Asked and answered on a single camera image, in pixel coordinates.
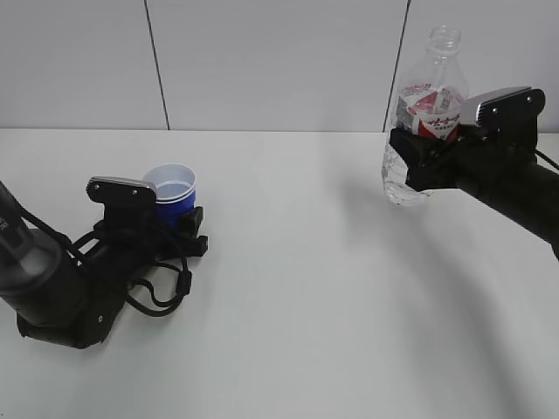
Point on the blue paper cup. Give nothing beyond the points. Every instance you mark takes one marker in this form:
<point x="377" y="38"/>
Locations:
<point x="175" y="188"/>

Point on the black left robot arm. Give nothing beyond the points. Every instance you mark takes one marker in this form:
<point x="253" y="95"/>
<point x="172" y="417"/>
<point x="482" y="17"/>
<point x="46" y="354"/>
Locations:
<point x="70" y="293"/>

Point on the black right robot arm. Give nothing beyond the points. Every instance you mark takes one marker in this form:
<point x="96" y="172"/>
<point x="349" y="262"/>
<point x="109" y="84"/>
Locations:
<point x="542" y="219"/>

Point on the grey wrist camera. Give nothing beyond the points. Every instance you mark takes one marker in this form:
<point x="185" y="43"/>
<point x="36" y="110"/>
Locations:
<point x="510" y="114"/>
<point x="128" y="203"/>

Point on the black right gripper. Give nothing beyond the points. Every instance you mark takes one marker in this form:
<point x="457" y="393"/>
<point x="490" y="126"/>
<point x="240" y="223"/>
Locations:
<point x="475" y="163"/>

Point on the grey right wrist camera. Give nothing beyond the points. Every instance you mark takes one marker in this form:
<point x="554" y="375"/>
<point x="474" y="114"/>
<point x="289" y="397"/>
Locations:
<point x="510" y="114"/>

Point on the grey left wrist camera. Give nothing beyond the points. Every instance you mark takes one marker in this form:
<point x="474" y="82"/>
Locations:
<point x="128" y="203"/>

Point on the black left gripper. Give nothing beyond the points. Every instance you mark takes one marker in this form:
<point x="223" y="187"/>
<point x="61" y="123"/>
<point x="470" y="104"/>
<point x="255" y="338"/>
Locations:
<point x="131" y="251"/>

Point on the clear Wahaha water bottle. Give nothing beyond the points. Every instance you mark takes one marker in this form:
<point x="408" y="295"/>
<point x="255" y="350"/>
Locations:
<point x="427" y="103"/>

